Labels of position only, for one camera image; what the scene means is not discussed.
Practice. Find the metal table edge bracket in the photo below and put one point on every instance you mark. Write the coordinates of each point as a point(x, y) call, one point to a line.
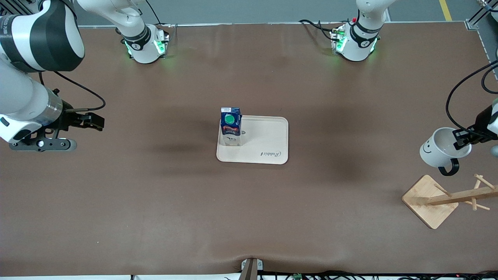
point(252, 266)

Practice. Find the brown table cover mat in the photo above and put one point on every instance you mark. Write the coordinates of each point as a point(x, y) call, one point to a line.
point(155, 194)

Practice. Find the wooden mug rack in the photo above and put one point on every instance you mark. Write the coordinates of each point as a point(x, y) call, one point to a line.
point(426, 202)

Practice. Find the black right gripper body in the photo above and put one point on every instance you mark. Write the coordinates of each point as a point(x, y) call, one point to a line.
point(69, 119)

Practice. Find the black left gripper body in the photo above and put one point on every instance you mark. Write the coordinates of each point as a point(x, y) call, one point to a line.
point(483, 121)

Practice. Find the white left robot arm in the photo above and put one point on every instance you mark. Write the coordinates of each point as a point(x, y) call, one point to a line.
point(363, 39)

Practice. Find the beige plastic tray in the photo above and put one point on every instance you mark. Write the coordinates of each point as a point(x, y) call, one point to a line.
point(260, 144)

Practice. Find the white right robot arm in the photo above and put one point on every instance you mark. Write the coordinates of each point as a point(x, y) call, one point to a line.
point(42, 35)

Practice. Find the blue milk carton green cap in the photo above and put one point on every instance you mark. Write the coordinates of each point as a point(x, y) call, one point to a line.
point(230, 126)

